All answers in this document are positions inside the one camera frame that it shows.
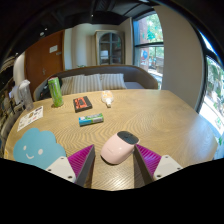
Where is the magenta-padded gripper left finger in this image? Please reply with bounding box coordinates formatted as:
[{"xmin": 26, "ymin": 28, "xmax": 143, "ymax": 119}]
[{"xmin": 45, "ymin": 144, "xmax": 96, "ymax": 188}]

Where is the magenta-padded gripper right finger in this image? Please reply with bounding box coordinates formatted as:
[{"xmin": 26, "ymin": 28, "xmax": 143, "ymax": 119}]
[{"xmin": 134, "ymin": 144, "xmax": 184, "ymax": 185}]

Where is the pink computer mouse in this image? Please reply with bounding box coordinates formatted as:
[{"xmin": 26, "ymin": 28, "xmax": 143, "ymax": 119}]
[{"xmin": 100, "ymin": 130, "xmax": 140, "ymax": 165}]

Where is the blue cloud-shaped mouse pad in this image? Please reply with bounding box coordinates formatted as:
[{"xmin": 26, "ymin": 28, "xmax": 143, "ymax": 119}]
[{"xmin": 12, "ymin": 127, "xmax": 68, "ymax": 171}]

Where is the green and blue small pack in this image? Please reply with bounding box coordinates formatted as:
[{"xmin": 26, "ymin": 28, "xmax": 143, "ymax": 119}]
[{"xmin": 78, "ymin": 112, "xmax": 105, "ymax": 127}]

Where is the white printed paper sheet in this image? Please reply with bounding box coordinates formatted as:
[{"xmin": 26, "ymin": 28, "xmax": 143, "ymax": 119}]
[{"xmin": 17, "ymin": 105, "xmax": 44, "ymax": 132}]

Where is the black box with red print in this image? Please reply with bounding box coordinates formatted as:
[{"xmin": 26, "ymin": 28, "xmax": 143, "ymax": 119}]
[{"xmin": 72, "ymin": 95, "xmax": 93, "ymax": 113}]

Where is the green drink can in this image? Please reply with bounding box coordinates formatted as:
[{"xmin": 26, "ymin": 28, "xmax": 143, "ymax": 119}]
[{"xmin": 47, "ymin": 76, "xmax": 64, "ymax": 108}]

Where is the black-framed window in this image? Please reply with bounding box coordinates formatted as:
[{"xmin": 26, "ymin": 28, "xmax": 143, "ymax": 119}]
[
  {"xmin": 199, "ymin": 33, "xmax": 224, "ymax": 141},
  {"xmin": 132, "ymin": 11, "xmax": 165, "ymax": 89}
]

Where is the striped cushion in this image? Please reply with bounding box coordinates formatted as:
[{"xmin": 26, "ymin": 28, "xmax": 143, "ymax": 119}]
[
  {"xmin": 60, "ymin": 73, "xmax": 103, "ymax": 96},
  {"xmin": 99, "ymin": 73, "xmax": 128, "ymax": 90}
]

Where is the grey curved sofa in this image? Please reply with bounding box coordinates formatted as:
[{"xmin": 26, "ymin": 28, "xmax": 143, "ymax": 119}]
[{"xmin": 32, "ymin": 64, "xmax": 159, "ymax": 102}]

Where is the brown wooden door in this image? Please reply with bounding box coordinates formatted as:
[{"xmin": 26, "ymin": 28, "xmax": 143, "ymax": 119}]
[{"xmin": 24, "ymin": 29, "xmax": 66, "ymax": 96}]

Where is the arched glass-door cabinet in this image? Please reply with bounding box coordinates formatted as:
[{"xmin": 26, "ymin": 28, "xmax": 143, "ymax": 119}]
[{"xmin": 94, "ymin": 30, "xmax": 126, "ymax": 66}]

